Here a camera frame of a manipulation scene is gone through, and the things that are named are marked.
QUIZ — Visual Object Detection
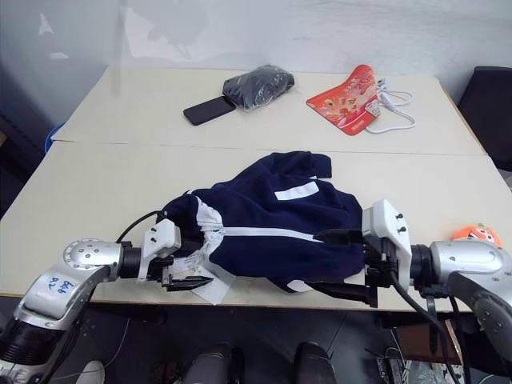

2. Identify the white shoe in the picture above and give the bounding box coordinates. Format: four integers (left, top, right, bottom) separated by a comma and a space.
78, 359, 106, 384

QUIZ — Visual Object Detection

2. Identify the orange plush toy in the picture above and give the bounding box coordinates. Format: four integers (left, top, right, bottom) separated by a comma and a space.
453, 221, 505, 250

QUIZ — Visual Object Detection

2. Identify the black cloth in plastic bag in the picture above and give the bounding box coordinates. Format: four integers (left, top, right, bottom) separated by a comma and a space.
221, 64, 296, 112

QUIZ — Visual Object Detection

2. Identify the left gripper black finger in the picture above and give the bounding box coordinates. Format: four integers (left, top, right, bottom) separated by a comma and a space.
167, 275, 215, 294
178, 238, 204, 258

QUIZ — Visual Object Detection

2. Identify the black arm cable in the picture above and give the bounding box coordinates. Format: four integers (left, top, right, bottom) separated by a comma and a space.
388, 266, 462, 384
114, 210, 166, 245

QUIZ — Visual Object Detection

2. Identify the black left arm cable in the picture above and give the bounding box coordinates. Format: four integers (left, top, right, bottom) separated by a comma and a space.
114, 210, 166, 245

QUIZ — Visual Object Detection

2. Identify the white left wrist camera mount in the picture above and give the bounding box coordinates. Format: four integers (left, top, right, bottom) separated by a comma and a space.
135, 219, 183, 283

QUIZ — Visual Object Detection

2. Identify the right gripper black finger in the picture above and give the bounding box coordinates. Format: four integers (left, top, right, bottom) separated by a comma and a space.
315, 228, 366, 246
306, 279, 379, 309

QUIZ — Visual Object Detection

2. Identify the dark rounded shape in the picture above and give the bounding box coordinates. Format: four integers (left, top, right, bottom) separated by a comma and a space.
294, 341, 336, 384
184, 342, 246, 384

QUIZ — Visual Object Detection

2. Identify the white paper hang tag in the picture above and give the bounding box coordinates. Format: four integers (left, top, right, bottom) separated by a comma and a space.
174, 255, 234, 307

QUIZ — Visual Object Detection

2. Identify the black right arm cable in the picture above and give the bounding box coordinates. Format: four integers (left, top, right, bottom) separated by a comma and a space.
388, 266, 462, 384

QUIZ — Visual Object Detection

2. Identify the black chair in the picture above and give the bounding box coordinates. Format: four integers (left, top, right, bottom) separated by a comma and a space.
457, 65, 512, 174

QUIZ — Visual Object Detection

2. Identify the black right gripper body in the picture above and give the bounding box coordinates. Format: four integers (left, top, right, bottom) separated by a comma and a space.
359, 234, 398, 290

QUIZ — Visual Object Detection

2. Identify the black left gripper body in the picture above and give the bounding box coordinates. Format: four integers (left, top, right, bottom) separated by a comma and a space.
149, 255, 178, 291

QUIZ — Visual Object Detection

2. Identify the black smartphone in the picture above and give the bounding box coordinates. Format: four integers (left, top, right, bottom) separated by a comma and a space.
182, 95, 237, 127

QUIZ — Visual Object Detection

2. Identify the red printed pouch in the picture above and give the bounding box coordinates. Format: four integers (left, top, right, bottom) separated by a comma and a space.
306, 63, 381, 137

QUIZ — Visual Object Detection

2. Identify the navy blue zip jacket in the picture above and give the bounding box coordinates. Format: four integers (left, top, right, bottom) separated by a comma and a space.
161, 150, 367, 295

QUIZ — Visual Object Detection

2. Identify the white charger cable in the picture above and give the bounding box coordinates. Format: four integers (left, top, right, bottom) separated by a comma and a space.
362, 75, 418, 135

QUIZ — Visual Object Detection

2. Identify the brown cardboard box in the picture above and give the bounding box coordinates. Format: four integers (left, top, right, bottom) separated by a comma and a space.
392, 318, 464, 366

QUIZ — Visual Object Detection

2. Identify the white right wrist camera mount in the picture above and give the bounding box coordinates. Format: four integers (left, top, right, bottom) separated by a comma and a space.
361, 198, 414, 291

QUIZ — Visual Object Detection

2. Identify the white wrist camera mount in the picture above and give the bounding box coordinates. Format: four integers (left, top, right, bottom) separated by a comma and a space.
135, 219, 183, 283
361, 198, 414, 291

